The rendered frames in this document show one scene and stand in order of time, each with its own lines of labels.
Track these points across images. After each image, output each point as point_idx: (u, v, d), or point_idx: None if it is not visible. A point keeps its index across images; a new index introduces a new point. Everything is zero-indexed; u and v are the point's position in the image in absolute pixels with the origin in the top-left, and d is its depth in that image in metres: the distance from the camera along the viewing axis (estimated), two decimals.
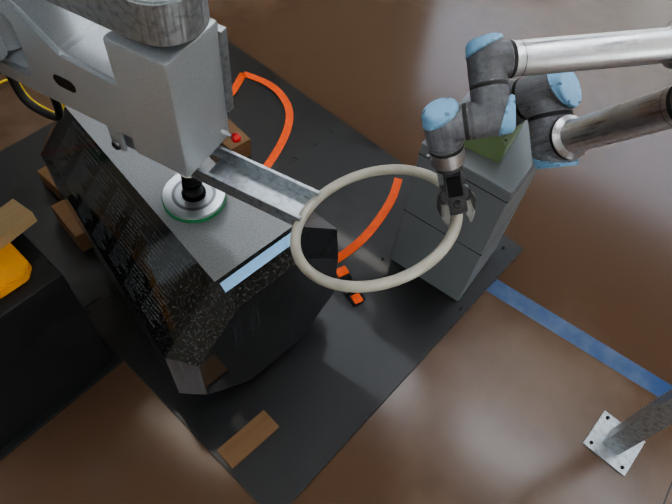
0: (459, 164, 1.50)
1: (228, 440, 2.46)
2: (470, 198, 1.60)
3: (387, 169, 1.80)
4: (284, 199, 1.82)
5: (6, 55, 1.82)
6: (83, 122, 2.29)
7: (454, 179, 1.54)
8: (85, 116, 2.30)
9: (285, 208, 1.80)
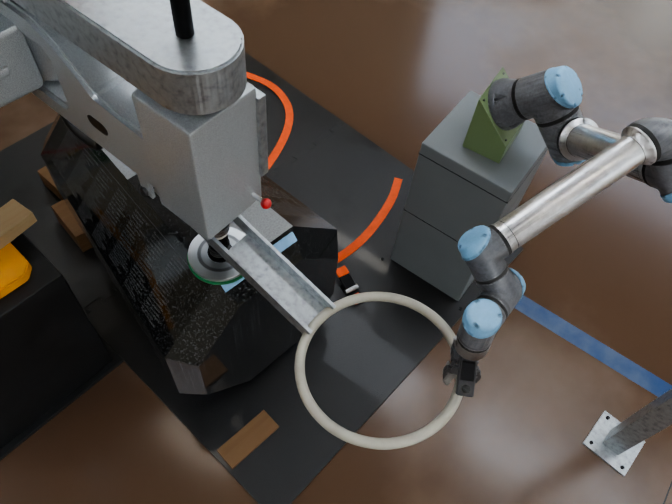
0: (481, 357, 1.56)
1: (228, 440, 2.46)
2: (476, 376, 1.67)
3: (405, 303, 1.83)
4: (299, 300, 1.82)
5: (40, 86, 1.76)
6: None
7: (470, 363, 1.60)
8: None
9: (297, 311, 1.81)
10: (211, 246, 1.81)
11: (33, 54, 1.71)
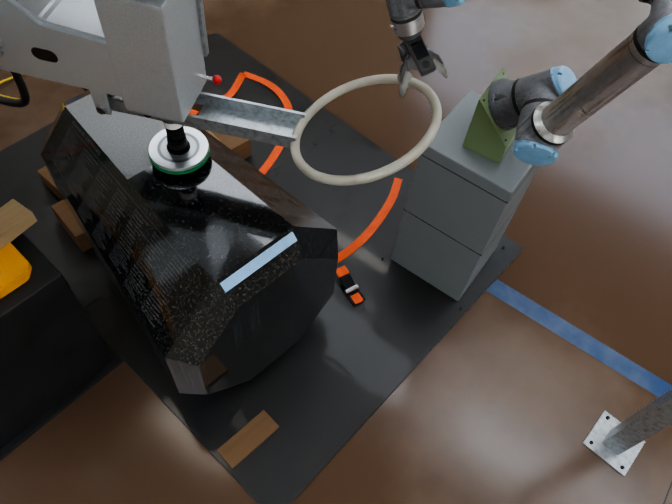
0: (421, 26, 1.67)
1: (228, 440, 2.46)
2: (434, 57, 1.76)
3: (359, 82, 2.01)
4: (273, 127, 1.99)
5: None
6: (83, 122, 2.29)
7: (418, 43, 1.71)
8: (85, 116, 2.30)
9: None
10: (179, 124, 1.98)
11: None
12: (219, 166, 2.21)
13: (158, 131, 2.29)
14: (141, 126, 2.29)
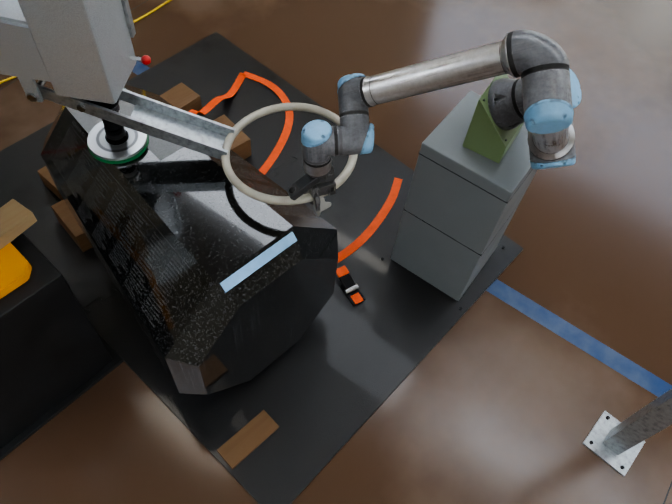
0: (308, 173, 1.89)
1: (228, 440, 2.46)
2: (315, 201, 1.99)
3: (284, 107, 2.26)
4: (204, 137, 2.17)
5: None
6: (83, 122, 2.29)
7: (308, 178, 1.94)
8: (85, 116, 2.30)
9: None
10: (113, 122, 2.07)
11: None
12: (219, 166, 2.21)
13: None
14: None
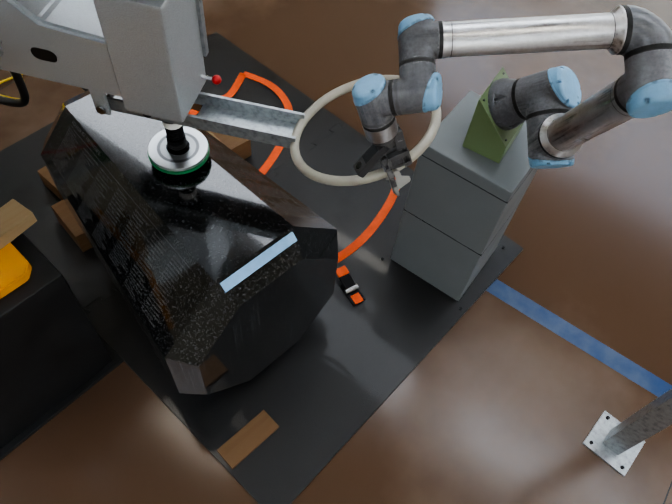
0: (371, 140, 1.60)
1: (228, 440, 2.46)
2: (388, 176, 1.68)
3: None
4: (273, 127, 1.99)
5: None
6: (83, 122, 2.29)
7: (375, 149, 1.65)
8: (85, 116, 2.30)
9: None
10: (179, 124, 1.98)
11: None
12: (219, 166, 2.21)
13: (158, 131, 2.29)
14: (141, 126, 2.29)
